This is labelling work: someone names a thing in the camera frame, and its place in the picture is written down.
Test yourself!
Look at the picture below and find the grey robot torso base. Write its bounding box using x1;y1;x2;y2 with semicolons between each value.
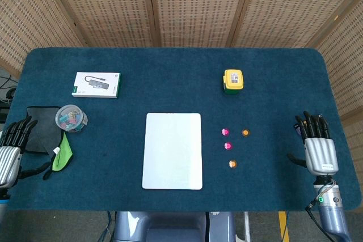
113;211;236;242

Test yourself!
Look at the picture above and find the white table leg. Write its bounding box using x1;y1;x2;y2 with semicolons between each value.
243;211;252;242

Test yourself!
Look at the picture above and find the clear jar of binder clips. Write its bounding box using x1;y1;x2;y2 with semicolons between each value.
54;104;88;134

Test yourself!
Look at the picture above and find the woven bamboo folding screen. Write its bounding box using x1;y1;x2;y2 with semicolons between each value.
0;0;363;186

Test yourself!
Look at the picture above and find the black cables and gear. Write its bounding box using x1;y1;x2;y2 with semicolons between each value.
0;74;18;124

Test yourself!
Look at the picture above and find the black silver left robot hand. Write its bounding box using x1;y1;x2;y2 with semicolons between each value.
0;116;54;189

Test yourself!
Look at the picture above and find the blue felt table mat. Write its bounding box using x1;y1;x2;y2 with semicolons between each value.
2;47;362;212

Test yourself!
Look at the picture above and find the grey and green cloth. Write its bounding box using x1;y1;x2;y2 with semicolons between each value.
26;105;74;172

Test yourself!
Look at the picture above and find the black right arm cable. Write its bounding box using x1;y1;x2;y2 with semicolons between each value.
305;196;337;242

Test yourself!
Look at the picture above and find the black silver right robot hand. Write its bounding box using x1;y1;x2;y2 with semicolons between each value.
286;111;340;176

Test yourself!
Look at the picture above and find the white rectangular board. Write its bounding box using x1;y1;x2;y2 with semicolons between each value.
141;112;204;190

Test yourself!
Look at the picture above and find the white green usb hub box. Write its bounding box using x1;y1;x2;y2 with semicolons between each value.
71;71;121;99

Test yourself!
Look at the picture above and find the yellow lidded green container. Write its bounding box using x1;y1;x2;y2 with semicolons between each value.
222;69;244;95

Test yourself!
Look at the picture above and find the blue cable under table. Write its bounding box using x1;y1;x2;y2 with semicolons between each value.
102;211;115;242

